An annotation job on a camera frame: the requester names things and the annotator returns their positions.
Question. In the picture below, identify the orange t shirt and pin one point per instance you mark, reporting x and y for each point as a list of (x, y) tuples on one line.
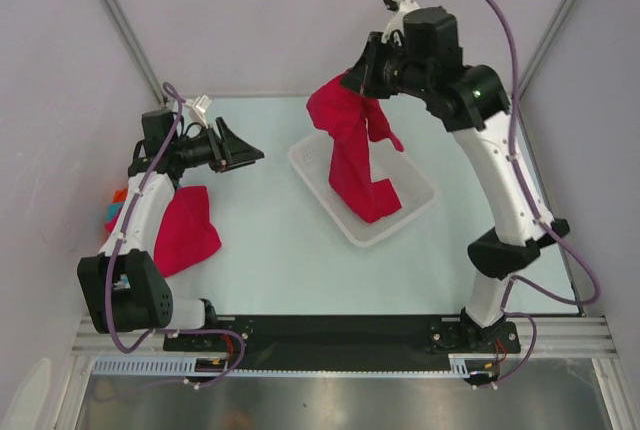
[(120, 195)]

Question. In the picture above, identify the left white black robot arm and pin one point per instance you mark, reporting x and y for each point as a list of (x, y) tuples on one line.
[(122, 285)]

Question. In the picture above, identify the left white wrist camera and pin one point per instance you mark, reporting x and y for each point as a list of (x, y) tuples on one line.
[(198, 109)]

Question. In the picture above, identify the folded red t shirt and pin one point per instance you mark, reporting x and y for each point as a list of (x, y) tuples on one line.
[(186, 236)]

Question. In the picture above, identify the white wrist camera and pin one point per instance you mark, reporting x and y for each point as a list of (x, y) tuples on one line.
[(399, 9), (198, 109)]

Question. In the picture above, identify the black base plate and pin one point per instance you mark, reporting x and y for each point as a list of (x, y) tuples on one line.
[(364, 343)]

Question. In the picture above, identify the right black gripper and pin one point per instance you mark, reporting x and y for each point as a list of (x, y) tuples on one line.
[(361, 77)]

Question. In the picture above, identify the slotted cable duct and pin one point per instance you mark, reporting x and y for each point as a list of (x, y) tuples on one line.
[(160, 366), (468, 365)]

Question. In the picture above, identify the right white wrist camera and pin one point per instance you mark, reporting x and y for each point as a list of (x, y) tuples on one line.
[(399, 9)]

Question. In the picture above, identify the aluminium frame rail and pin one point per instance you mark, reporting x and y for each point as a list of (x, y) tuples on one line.
[(573, 337)]

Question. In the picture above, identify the teal t shirt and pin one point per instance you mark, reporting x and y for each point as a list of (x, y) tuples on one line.
[(113, 212)]

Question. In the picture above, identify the right slotted cable duct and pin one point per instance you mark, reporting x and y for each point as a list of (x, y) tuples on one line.
[(468, 365)]

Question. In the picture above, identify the white perforated plastic basket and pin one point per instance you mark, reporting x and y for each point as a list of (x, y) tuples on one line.
[(408, 191)]

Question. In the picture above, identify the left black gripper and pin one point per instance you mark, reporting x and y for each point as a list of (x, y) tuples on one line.
[(229, 152)]

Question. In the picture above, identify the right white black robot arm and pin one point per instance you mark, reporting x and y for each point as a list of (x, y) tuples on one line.
[(418, 54)]

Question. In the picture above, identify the red t shirt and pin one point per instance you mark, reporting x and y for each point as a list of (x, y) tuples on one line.
[(186, 236), (354, 122)]

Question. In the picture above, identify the left slotted cable duct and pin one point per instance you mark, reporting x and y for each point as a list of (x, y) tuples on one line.
[(160, 366)]

